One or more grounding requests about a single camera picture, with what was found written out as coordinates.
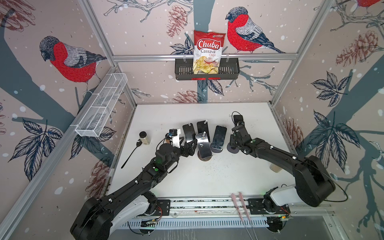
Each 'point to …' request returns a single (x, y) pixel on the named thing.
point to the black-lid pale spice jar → (145, 138)
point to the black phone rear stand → (202, 127)
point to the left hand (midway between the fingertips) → (190, 139)
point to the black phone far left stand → (189, 131)
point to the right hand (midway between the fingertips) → (233, 140)
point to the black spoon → (138, 143)
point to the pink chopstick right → (243, 204)
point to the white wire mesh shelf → (101, 105)
